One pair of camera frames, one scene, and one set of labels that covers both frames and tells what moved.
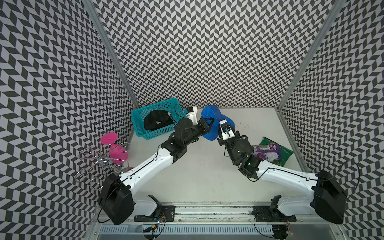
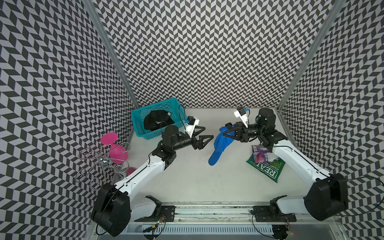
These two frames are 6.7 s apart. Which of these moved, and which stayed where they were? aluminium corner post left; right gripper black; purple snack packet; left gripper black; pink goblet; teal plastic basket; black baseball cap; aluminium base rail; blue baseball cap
Moved: blue baseball cap; right gripper black; left gripper black
Stayed: black baseball cap; aluminium corner post left; aluminium base rail; purple snack packet; pink goblet; teal plastic basket
